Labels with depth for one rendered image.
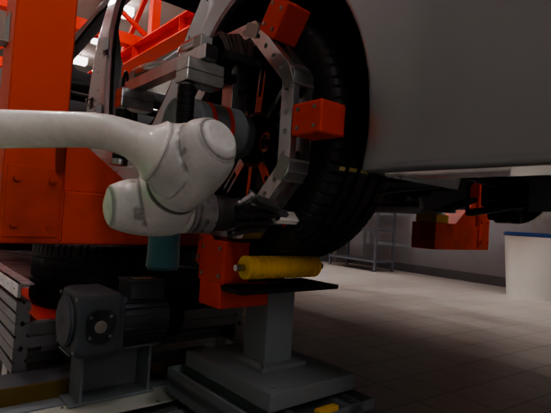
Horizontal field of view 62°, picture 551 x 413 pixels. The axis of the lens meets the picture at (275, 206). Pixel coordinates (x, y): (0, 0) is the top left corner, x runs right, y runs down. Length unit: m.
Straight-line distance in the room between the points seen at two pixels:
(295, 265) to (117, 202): 0.54
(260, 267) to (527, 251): 4.39
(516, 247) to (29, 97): 4.73
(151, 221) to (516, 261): 4.80
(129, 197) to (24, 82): 0.76
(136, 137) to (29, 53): 0.84
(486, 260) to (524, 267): 1.14
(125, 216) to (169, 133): 0.18
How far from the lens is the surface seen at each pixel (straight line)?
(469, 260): 6.53
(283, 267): 1.16
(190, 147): 0.69
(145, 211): 0.81
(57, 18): 1.58
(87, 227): 1.51
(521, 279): 5.36
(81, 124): 0.74
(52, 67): 1.53
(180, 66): 1.00
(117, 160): 1.25
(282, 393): 1.17
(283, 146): 1.02
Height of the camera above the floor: 0.63
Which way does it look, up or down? 2 degrees up
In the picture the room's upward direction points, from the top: 4 degrees clockwise
